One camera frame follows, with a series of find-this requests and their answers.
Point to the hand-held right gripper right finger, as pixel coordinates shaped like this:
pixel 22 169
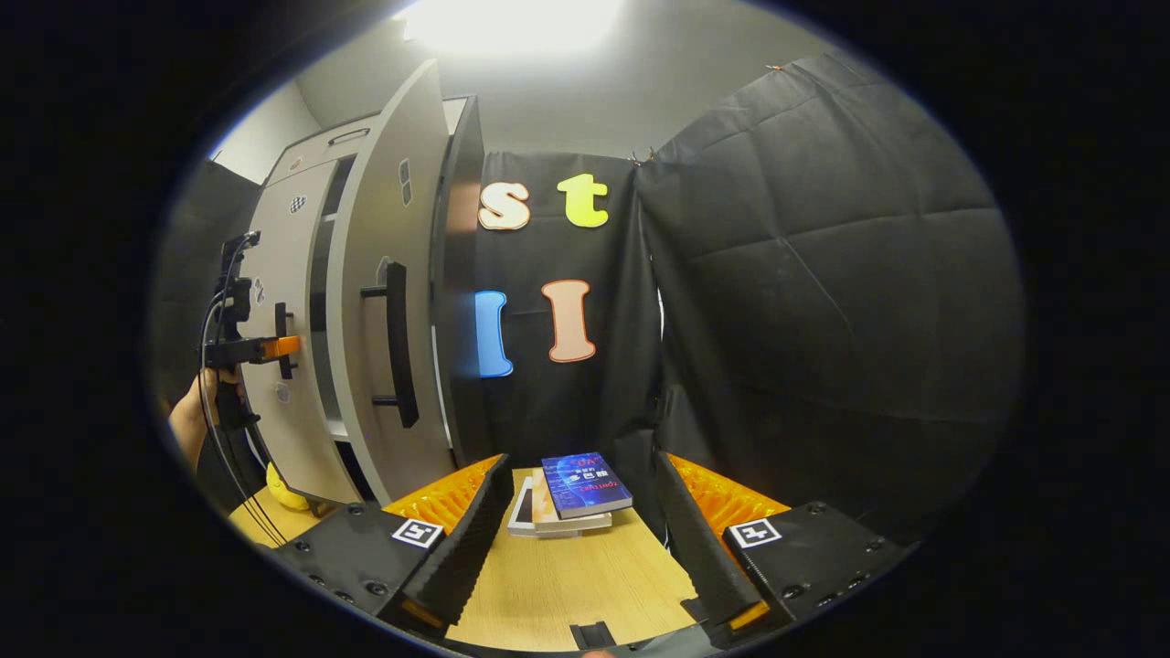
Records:
pixel 699 548

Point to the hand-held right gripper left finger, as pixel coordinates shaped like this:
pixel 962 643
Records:
pixel 466 553

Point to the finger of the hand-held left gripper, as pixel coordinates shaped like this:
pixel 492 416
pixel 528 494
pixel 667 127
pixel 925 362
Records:
pixel 281 347

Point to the grey shoe cabinet door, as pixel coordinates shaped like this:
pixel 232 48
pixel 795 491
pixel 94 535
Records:
pixel 402 164
pixel 292 429

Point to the grey double-door shoe cabinet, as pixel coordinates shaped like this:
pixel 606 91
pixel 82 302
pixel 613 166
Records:
pixel 462 274

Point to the white book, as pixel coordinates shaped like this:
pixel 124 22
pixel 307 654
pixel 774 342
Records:
pixel 521 516

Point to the beige book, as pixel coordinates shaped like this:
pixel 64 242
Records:
pixel 547 512

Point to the blue book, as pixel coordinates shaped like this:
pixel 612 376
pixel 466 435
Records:
pixel 585 484

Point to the yellow plush toy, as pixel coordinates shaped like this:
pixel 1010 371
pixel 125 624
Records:
pixel 285 492

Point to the black backdrop cloth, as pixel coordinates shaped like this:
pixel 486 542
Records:
pixel 823 274

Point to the large ceiling light panel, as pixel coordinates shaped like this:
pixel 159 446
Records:
pixel 512 23

